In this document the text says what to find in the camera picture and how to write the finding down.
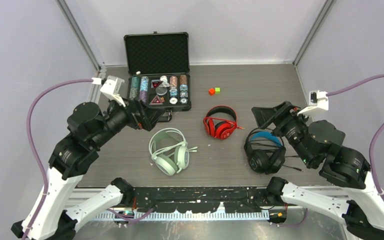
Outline black blue headphones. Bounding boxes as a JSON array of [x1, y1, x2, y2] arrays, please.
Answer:
[[243, 128, 287, 175]]

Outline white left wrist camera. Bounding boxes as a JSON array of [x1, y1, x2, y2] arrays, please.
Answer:
[[91, 75, 126, 107]]

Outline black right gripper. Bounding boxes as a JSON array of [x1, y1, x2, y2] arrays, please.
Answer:
[[249, 98, 313, 164]]

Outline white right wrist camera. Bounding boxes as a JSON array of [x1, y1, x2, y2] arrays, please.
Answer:
[[297, 90, 329, 117]]

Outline mint green headphones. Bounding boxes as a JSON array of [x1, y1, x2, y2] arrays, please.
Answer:
[[148, 127, 196, 176]]

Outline purple poker chip stack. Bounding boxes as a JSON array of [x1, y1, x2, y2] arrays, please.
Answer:
[[139, 76, 149, 104]]

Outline orange poker chip stack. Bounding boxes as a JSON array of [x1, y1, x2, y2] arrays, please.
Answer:
[[169, 76, 178, 105]]

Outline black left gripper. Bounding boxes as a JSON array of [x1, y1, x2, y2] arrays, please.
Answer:
[[93, 91, 166, 147]]

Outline red headphones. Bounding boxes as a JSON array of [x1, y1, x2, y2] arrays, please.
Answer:
[[202, 105, 244, 140]]

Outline red triangular dealer button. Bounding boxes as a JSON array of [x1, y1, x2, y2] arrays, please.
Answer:
[[149, 95, 164, 106]]

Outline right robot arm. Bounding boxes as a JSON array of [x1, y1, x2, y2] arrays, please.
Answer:
[[251, 101, 384, 240]]

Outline black poker chip case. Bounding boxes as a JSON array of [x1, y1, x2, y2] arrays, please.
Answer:
[[123, 32, 192, 122]]

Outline orange green cube block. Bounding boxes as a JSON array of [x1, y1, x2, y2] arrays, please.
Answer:
[[208, 87, 221, 96]]

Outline teal poker chip stack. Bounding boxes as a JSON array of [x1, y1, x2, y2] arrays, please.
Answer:
[[129, 76, 140, 99]]

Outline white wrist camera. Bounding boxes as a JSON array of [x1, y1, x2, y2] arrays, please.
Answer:
[[91, 75, 126, 107], [297, 90, 329, 117]]

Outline grey round disc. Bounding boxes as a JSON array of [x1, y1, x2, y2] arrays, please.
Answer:
[[155, 86, 168, 96]]

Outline brown poker chip stack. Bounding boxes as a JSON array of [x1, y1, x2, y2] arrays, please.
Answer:
[[179, 74, 189, 100]]

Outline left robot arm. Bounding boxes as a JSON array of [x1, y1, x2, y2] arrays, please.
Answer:
[[11, 99, 164, 240]]

